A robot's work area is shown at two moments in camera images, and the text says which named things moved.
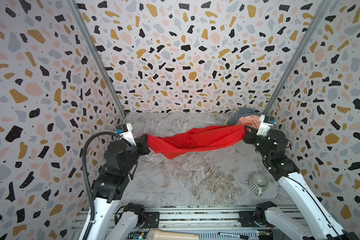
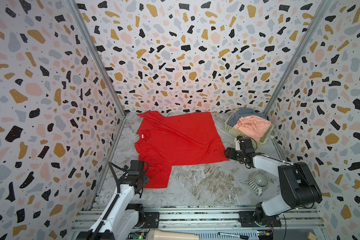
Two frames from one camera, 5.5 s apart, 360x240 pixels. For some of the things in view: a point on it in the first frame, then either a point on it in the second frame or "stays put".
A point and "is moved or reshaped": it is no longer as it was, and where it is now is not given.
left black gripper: [142, 143] → [144, 177]
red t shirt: [195, 138] is moved or reshaped
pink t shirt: [251, 120] stays put
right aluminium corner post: [303, 46] stays put
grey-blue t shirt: [241, 112] stays put
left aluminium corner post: [75, 7] stays put
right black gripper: [250, 135] → [231, 153]
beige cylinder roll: [156, 234] stays put
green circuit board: [137, 235] stays put
